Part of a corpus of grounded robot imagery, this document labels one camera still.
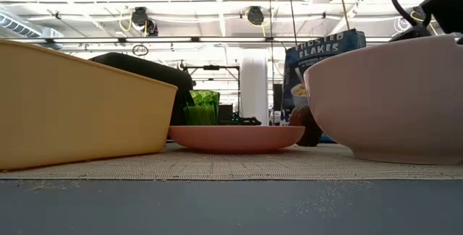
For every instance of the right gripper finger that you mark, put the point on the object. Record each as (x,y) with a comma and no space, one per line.
(416,32)

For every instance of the blue cereal box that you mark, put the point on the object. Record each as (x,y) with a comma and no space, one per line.
(318,48)

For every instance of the dark red plum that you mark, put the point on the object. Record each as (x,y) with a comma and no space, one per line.
(304,126)

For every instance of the orange plastic tray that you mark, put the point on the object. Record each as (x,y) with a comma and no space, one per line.
(72,112)

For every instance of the pale pink bowl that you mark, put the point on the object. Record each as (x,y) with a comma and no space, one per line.
(390,101)

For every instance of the white round column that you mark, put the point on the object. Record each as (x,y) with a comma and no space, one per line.
(254,90)

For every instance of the pink plate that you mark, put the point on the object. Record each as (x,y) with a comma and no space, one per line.
(235,139)

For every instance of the green plastic cup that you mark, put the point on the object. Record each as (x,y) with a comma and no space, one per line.
(202,112)

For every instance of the grey woven placemat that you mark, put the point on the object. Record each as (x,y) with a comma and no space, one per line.
(231,166)

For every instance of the black and silver toaster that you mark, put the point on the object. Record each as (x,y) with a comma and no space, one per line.
(152,68)

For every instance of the black metal frame stand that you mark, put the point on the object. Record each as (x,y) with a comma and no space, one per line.
(211,67)

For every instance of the grey ceiling air duct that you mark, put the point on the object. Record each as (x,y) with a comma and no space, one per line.
(21,29)

